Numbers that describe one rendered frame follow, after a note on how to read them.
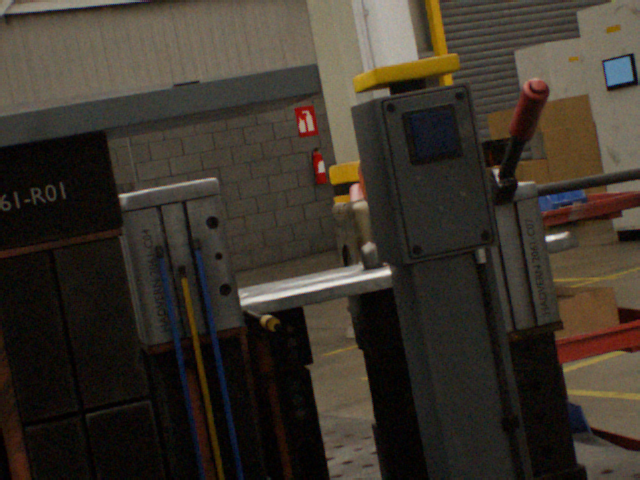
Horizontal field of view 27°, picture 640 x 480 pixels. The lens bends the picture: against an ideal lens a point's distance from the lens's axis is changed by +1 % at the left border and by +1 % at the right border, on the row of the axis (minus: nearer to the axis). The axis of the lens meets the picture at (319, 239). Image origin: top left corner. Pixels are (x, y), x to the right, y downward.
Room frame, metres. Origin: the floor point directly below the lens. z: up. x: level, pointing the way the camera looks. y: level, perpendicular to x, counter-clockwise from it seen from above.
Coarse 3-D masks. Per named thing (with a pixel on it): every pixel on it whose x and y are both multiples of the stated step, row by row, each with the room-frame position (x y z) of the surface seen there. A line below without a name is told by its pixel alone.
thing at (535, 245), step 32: (512, 224) 1.06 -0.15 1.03; (512, 256) 1.06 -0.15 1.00; (544, 256) 1.06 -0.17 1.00; (512, 288) 1.06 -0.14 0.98; (544, 288) 1.06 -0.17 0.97; (512, 320) 1.06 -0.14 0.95; (544, 320) 1.06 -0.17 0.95; (512, 352) 1.06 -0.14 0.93; (544, 352) 1.07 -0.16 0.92; (544, 384) 1.07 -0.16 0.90; (544, 416) 1.07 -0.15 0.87; (544, 448) 1.08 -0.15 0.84
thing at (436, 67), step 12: (420, 60) 0.89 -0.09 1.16; (432, 60) 0.89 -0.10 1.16; (444, 60) 0.89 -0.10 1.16; (456, 60) 0.89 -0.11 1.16; (372, 72) 0.88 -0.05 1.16; (384, 72) 0.88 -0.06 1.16; (396, 72) 0.88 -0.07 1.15; (408, 72) 0.88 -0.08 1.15; (420, 72) 0.88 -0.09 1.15; (432, 72) 0.89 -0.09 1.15; (444, 72) 0.89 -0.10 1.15; (360, 84) 0.92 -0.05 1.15; (372, 84) 0.89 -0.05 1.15; (384, 84) 0.88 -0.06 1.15; (396, 84) 0.90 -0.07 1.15; (408, 84) 0.90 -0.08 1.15; (420, 84) 0.90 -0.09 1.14
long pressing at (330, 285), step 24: (552, 240) 1.19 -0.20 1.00; (576, 240) 1.21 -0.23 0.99; (360, 264) 1.32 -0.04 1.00; (384, 264) 1.27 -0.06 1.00; (264, 288) 1.25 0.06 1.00; (288, 288) 1.20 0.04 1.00; (312, 288) 1.14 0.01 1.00; (336, 288) 1.14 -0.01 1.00; (360, 288) 1.15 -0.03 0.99; (384, 288) 1.15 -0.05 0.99; (264, 312) 1.13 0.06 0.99
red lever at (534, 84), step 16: (528, 80) 0.96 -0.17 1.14; (528, 96) 0.95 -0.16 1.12; (544, 96) 0.95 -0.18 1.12; (528, 112) 0.96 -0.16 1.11; (512, 128) 0.98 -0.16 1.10; (528, 128) 0.98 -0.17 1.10; (512, 144) 1.00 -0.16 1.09; (512, 160) 1.02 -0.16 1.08; (496, 176) 1.04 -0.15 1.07; (512, 176) 1.04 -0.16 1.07; (496, 192) 1.04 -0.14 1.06; (512, 192) 1.05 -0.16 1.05
